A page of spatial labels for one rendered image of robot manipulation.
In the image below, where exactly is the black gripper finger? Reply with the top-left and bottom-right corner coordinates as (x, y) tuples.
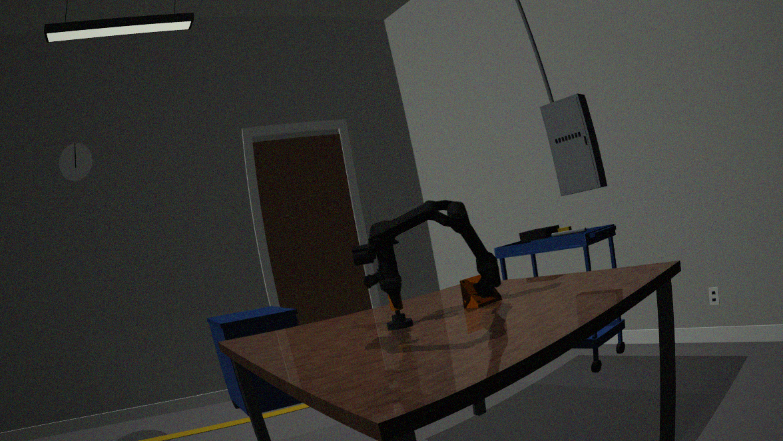
(383, 286), (401, 308)

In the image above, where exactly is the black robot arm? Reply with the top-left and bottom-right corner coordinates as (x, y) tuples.
(352, 200), (501, 298)

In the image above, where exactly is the orange ribbed knob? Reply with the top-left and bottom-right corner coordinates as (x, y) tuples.
(388, 294), (403, 311)

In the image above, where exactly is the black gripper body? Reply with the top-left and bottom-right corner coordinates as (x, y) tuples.
(378, 259), (402, 290)

